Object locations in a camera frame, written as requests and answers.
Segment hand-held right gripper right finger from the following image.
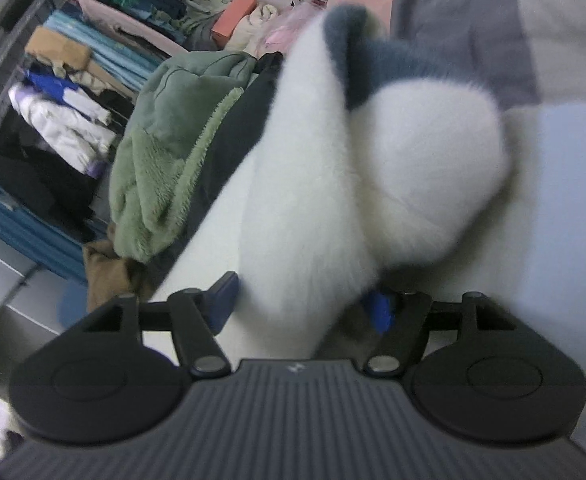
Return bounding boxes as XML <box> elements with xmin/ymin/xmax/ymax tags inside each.
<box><xmin>360</xmin><ymin>290</ymin><xmax>516</xmax><ymax>379</ymax></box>

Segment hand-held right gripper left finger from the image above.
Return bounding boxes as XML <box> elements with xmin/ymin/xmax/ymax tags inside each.
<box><xmin>80</xmin><ymin>271</ymin><xmax>240</xmax><ymax>380</ymax></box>

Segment white blue striped sweater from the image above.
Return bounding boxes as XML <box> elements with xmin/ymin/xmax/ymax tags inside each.
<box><xmin>150</xmin><ymin>5</ymin><xmax>516</xmax><ymax>361</ymax></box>

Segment black hanging clothes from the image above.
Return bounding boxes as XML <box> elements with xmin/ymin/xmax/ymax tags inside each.
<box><xmin>0</xmin><ymin>115</ymin><xmax>109</xmax><ymax>241</ymax></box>

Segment brown printed garment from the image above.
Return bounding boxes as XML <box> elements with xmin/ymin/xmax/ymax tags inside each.
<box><xmin>82</xmin><ymin>225</ymin><xmax>159</xmax><ymax>313</ymax></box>

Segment green fleece jacket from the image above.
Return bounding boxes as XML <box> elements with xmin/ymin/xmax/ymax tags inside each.
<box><xmin>108</xmin><ymin>50</ymin><xmax>259</xmax><ymax>263</ymax></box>

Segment black garment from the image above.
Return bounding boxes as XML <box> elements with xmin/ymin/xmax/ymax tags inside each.
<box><xmin>158</xmin><ymin>52</ymin><xmax>286</xmax><ymax>281</ymax></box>

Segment patchwork quilt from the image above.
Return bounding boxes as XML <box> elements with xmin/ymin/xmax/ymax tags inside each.
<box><xmin>323</xmin><ymin>0</ymin><xmax>586</xmax><ymax>461</ymax></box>

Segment white puffer jacket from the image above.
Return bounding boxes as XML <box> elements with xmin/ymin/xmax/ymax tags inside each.
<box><xmin>8</xmin><ymin>82</ymin><xmax>119</xmax><ymax>176</ymax></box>

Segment light blue garment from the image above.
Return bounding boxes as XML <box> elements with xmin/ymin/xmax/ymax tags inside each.
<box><xmin>43</xmin><ymin>10</ymin><xmax>166</xmax><ymax>86</ymax></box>

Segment blue and white garment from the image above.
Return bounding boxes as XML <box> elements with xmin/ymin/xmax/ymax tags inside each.
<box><xmin>26</xmin><ymin>70</ymin><xmax>111</xmax><ymax>126</ymax></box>

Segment cream cloth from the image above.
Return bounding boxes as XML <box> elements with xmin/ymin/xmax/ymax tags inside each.
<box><xmin>225</xmin><ymin>4</ymin><xmax>279</xmax><ymax>56</ymax></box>

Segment salmon box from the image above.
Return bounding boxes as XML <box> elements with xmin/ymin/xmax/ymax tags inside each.
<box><xmin>210</xmin><ymin>0</ymin><xmax>259</xmax><ymax>46</ymax></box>

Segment pink fluffy cloth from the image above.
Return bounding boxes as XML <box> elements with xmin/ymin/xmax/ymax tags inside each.
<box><xmin>265</xmin><ymin>7</ymin><xmax>324</xmax><ymax>56</ymax></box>

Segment pink pants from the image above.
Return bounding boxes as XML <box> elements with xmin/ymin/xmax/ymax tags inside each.
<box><xmin>76</xmin><ymin>0</ymin><xmax>189</xmax><ymax>58</ymax></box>

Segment green camouflage garment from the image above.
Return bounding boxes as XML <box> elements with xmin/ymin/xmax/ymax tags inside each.
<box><xmin>175</xmin><ymin>0</ymin><xmax>234</xmax><ymax>36</ymax></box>

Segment tan jacket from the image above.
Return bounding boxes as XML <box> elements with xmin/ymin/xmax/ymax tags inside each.
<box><xmin>26</xmin><ymin>27</ymin><xmax>91</xmax><ymax>73</ymax></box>

